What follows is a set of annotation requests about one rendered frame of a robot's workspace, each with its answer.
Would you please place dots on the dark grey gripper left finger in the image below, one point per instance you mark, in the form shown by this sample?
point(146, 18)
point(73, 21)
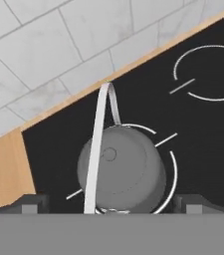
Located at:
point(34, 203)

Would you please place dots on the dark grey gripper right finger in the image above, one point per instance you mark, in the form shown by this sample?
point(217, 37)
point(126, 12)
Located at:
point(191, 203)

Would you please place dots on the black hob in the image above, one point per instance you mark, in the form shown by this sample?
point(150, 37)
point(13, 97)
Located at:
point(170, 109)

